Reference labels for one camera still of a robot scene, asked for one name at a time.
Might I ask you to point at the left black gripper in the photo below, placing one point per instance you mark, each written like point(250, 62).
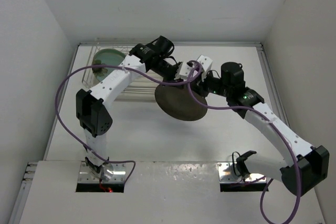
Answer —
point(171, 79)

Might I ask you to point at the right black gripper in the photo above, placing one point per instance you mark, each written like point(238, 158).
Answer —
point(199, 86)

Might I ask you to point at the dark brown glazed plate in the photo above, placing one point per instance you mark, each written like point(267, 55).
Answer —
point(177, 102)

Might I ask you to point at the large teal flower plate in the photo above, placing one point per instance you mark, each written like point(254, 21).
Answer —
point(109, 56)

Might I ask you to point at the small teal flower plate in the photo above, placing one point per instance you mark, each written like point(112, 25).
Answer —
point(100, 73)

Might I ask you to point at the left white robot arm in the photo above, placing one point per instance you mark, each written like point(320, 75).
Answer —
point(93, 106)

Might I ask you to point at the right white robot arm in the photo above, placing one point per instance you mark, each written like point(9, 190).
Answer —
point(302, 165)

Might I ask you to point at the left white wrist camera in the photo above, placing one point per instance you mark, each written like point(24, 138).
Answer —
point(184, 71)

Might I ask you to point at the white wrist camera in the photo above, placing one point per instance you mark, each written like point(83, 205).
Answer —
point(206, 63)
point(184, 71)

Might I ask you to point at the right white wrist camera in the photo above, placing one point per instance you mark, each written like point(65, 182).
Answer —
point(206, 63)

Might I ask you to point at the aluminium frame rail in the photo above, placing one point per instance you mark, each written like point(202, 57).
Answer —
point(275, 99)

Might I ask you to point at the metal wire dish rack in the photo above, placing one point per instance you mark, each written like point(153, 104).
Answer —
point(89, 80)

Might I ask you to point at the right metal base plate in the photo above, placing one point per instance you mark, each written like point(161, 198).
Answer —
point(227, 176)

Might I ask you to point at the metal base plate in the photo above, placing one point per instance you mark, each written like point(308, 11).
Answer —
point(110, 174)
point(227, 176)

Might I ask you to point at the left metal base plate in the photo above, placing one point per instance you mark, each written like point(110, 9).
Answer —
point(110, 174)

